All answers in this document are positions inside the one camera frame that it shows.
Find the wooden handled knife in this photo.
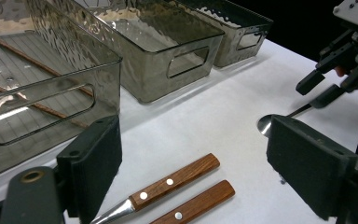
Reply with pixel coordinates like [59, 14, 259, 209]
[148, 179, 236, 224]
[89, 152, 221, 224]

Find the white table sheet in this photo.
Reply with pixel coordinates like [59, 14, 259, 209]
[0, 38, 358, 224]

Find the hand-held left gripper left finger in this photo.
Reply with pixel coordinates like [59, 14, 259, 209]
[56, 115, 123, 224]

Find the silver metal spoon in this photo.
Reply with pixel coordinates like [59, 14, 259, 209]
[256, 103, 313, 138]

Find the brown wooden chopstick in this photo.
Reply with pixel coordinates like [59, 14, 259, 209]
[0, 78, 90, 129]
[0, 30, 94, 97]

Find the smoky transparent plastic bin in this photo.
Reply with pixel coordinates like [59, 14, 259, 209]
[171, 0, 274, 68]
[0, 0, 122, 183]
[48, 0, 226, 105]

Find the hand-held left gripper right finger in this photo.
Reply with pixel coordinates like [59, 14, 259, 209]
[266, 114, 358, 221]

